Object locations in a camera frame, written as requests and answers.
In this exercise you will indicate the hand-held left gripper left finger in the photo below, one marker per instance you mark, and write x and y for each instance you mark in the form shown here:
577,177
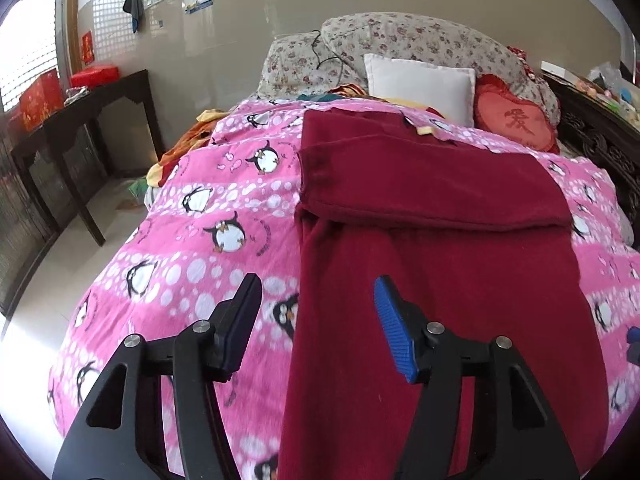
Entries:
239,318

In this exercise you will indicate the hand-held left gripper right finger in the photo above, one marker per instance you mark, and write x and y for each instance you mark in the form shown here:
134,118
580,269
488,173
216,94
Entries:
395,327

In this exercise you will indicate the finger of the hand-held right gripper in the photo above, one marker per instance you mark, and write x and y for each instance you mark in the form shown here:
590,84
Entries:
634,340

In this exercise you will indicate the dark red towel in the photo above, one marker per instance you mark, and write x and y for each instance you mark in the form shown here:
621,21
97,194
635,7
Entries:
425,270

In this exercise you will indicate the pink penguin print blanket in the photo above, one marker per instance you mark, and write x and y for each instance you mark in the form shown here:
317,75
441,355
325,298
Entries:
200,240

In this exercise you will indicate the colourful crumpled blanket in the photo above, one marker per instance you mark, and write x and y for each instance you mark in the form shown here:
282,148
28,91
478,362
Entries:
180,152

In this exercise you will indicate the carved wooden headboard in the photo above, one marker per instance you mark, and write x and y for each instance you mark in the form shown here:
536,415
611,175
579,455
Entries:
597,130

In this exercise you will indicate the red heart cushion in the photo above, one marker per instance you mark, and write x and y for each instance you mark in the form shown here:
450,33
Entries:
515,119

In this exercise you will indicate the white pillow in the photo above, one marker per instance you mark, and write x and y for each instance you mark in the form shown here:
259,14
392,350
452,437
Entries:
419,85

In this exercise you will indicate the dark wooden console table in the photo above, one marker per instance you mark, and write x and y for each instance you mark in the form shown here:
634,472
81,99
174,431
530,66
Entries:
80,125

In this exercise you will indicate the clutter on headboard shelf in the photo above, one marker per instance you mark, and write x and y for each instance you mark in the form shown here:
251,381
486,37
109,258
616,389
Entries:
607,87

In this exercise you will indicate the flat red gift box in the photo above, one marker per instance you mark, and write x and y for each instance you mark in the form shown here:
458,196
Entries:
94,75

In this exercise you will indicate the floral pillows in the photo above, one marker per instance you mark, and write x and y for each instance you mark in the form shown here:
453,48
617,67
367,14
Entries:
400,40

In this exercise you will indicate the large red gift box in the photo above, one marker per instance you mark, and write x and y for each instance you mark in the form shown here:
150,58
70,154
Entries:
41,97

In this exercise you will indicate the red paper decoration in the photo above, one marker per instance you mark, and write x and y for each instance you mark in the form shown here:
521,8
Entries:
87,47

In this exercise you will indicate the dark hanging cloth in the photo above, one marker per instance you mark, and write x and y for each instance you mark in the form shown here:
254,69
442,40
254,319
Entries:
134,2

